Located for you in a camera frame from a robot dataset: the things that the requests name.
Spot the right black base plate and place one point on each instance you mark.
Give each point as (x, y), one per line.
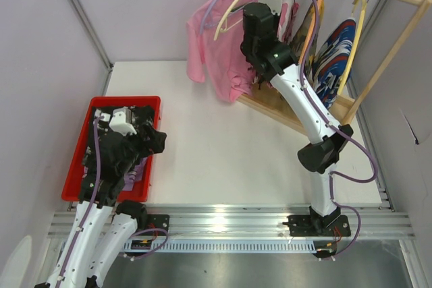
(302, 226)

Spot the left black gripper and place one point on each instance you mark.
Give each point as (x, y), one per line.
(142, 119)

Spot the pink camouflage trousers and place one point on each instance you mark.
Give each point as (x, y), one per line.
(288, 21)

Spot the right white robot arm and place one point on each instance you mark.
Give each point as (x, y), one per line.
(326, 135)

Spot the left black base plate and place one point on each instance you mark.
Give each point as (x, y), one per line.
(157, 222)

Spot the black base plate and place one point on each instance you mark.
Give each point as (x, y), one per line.
(157, 222)
(302, 226)

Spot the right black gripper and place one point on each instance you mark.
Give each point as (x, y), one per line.
(252, 42)

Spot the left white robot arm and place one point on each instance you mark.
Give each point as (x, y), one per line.
(89, 252)

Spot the cream hanger right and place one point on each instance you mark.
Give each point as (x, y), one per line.
(357, 35)

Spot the red plastic bin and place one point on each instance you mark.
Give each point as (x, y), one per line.
(140, 190)

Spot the aluminium mounting rail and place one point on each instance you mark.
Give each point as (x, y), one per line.
(224, 221)

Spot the wooden clothes rack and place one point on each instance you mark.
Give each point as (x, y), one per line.
(345, 107)

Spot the white slotted cable duct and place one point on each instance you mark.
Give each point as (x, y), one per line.
(279, 246)

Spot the blue red white shorts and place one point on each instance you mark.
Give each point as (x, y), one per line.
(330, 62)

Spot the pink t-shirt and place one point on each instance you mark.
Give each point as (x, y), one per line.
(222, 60)

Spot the green yellow camouflage trousers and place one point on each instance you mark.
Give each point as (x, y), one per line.
(301, 38)

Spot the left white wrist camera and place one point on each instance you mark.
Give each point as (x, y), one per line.
(121, 121)

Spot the orange hanger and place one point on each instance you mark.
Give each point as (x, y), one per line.
(311, 39)

